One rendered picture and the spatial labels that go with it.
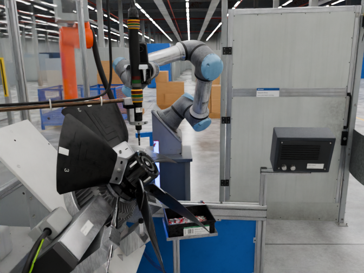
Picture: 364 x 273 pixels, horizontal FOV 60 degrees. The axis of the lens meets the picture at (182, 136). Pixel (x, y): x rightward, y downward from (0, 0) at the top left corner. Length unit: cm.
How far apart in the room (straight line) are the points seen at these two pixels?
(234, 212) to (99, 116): 84
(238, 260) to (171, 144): 75
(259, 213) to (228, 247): 26
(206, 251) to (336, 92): 195
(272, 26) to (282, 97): 62
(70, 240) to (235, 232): 103
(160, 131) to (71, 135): 105
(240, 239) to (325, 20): 204
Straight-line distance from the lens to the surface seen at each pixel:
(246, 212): 167
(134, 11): 117
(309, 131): 159
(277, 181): 321
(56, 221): 96
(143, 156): 114
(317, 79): 308
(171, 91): 1047
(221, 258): 182
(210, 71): 156
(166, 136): 192
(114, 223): 101
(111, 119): 124
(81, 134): 95
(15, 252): 146
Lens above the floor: 158
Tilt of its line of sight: 14 degrees down
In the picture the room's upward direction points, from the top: 1 degrees counter-clockwise
